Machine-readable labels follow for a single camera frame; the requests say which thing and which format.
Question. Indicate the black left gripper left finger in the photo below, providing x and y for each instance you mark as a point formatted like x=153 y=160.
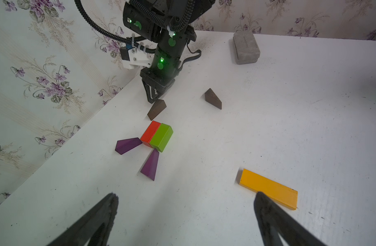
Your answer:
x=94 y=227

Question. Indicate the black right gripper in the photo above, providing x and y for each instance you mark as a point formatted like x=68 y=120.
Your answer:
x=156 y=84

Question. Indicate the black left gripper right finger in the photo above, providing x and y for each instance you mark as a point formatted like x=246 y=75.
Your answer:
x=276 y=225

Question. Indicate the brown triangle block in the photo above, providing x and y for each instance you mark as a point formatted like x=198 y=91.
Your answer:
x=157 y=107
x=212 y=98

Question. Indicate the yellow long block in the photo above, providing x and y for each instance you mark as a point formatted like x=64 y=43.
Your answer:
x=281 y=194

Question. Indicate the red rectangular block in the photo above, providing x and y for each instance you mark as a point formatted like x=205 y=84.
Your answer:
x=149 y=133

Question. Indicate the green rectangular block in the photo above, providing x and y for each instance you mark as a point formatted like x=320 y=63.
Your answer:
x=161 y=137

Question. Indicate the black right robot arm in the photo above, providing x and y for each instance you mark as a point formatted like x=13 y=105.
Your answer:
x=161 y=32

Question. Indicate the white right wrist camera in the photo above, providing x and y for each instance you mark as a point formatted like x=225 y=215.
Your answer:
x=134 y=57

